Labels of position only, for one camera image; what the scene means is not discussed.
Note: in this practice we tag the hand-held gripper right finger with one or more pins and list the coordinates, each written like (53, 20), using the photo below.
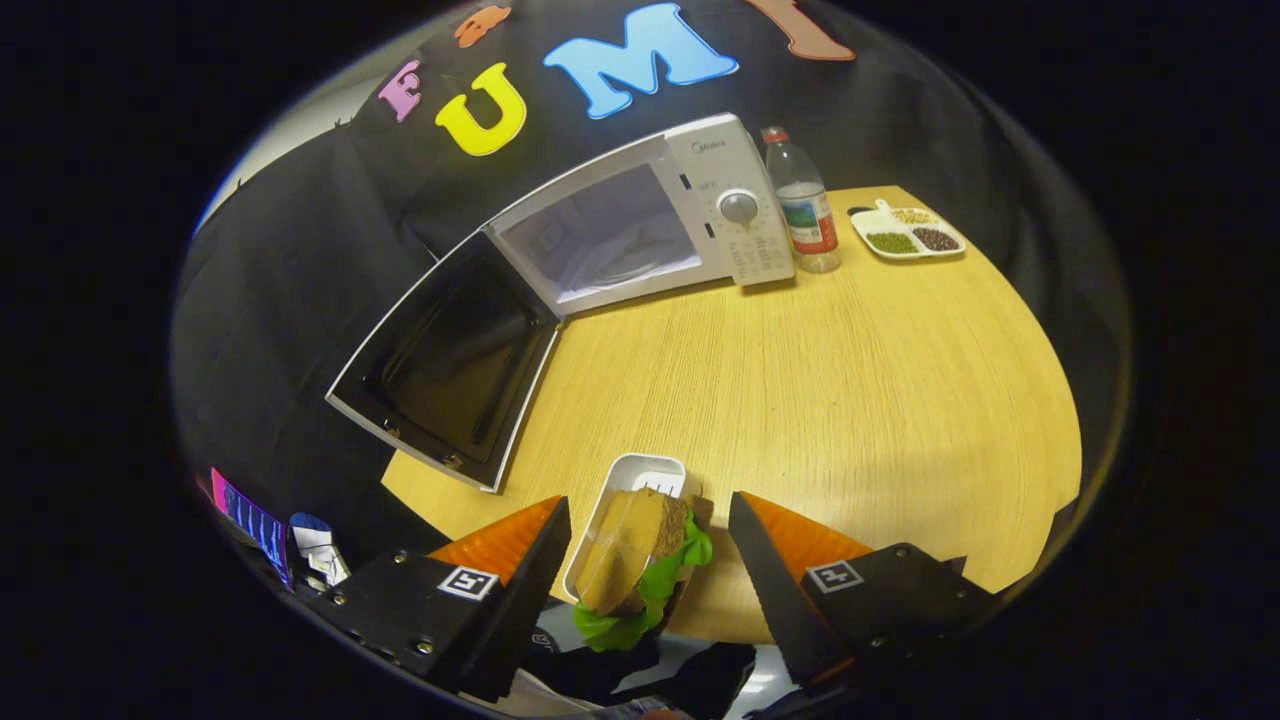
(770, 600)

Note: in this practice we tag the white and blue packet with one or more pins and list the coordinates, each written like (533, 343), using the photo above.
(318, 548)

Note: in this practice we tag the glass turntable plate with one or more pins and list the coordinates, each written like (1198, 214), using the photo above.
(630, 262)

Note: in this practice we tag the clear plastic water bottle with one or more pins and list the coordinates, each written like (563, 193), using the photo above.
(805, 215)

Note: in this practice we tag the pink and blue packet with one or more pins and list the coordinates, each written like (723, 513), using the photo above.
(250, 520)

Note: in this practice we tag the sandwich with green lettuce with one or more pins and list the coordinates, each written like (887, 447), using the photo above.
(630, 545)

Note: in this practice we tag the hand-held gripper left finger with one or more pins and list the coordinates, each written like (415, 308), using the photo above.
(520, 610)

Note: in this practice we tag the white rectangular tray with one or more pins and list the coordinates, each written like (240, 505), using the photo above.
(640, 472)

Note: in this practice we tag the white divided dish of beans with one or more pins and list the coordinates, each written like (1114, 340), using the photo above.
(905, 240)

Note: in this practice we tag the white microwave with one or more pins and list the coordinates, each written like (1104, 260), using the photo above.
(720, 200)

